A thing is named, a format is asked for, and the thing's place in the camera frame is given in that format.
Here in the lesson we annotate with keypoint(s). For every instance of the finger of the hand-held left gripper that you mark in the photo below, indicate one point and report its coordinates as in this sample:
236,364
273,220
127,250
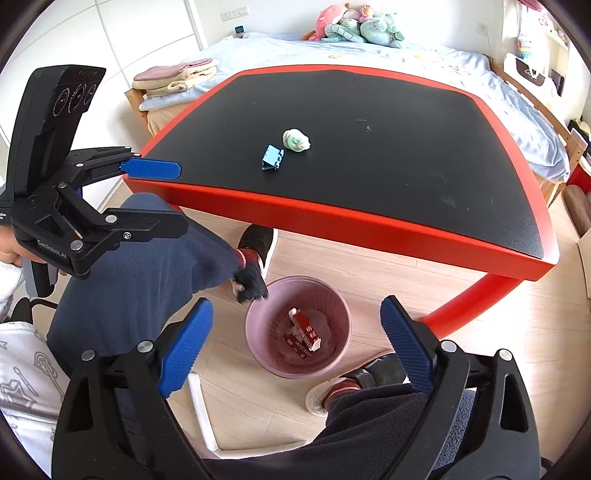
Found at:
152,225
154,170

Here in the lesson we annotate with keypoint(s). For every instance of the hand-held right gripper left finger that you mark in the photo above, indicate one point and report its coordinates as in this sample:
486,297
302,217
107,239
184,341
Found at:
184,346

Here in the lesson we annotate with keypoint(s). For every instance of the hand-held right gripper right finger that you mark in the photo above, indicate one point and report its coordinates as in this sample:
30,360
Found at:
408,346

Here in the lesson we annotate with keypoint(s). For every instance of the pink ribbed waste bin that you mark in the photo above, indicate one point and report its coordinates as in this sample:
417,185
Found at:
263,332

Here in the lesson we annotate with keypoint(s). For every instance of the long red carton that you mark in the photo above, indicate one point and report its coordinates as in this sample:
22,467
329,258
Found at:
298,349

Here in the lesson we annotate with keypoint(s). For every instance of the person's left forearm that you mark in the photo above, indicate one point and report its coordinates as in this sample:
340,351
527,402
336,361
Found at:
9,284

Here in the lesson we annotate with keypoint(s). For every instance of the person's left hand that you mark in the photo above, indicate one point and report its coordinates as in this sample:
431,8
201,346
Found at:
9,247

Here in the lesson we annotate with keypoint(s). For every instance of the black shoe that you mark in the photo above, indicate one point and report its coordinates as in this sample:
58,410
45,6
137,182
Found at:
256,240
378,369

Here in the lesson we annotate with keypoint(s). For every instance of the yellow bed sheet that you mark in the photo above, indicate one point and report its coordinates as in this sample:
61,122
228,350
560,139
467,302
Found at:
166,117

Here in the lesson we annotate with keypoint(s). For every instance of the person's left leg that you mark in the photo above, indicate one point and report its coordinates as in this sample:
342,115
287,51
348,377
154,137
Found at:
138,277

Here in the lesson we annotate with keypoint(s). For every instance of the person's leg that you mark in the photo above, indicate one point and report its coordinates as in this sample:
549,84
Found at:
346,438
138,277

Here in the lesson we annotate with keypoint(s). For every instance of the white chair base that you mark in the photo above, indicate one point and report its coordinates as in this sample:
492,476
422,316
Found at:
201,406

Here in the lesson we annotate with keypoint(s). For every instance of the folded towels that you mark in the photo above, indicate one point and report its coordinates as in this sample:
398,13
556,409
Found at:
175,87

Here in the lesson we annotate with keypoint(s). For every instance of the pink folded towel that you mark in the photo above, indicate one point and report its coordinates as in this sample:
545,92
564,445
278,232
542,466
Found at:
175,71

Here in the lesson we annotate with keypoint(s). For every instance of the white wardrobe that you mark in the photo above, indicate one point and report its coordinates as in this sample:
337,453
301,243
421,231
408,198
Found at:
115,46

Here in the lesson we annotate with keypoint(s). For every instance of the person's right leg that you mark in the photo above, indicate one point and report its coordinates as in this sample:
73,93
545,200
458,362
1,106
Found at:
346,438

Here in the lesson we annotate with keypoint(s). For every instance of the blue plastic clip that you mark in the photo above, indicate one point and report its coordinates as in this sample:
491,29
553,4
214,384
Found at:
272,158

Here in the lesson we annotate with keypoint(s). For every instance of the black office chair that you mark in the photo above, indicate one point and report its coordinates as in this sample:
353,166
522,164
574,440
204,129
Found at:
34,307

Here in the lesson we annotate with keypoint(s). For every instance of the green and white sock ball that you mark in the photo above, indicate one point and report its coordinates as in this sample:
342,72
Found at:
297,140

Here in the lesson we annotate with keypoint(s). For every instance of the white printed sweatshirt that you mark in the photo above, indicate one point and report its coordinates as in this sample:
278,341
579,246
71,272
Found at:
27,383

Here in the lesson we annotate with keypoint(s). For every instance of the red-edged black table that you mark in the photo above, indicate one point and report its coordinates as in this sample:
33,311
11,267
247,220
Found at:
392,161

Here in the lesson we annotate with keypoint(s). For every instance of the pink plush toy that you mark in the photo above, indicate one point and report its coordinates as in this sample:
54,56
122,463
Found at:
325,21

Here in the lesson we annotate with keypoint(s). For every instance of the striped green plush toy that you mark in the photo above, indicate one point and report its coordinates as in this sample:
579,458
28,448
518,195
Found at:
344,32

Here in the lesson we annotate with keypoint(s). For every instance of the small pink flower plush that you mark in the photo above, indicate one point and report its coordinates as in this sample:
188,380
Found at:
366,12

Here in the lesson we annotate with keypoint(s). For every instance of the teal plush toy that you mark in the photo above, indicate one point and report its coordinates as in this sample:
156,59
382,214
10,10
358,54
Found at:
381,30

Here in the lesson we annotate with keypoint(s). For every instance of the black bag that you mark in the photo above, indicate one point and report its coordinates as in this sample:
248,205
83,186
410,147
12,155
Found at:
581,131

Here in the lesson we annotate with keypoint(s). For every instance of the white tote bag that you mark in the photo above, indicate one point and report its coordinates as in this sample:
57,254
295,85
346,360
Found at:
526,71

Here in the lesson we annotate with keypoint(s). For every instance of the rainbow bag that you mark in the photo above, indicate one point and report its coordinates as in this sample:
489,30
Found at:
523,48

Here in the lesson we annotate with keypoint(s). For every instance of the wall switch panel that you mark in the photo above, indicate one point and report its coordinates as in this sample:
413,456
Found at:
234,14

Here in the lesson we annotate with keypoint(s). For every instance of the white wall shelf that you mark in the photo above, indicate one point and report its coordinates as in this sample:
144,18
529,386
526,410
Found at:
554,37

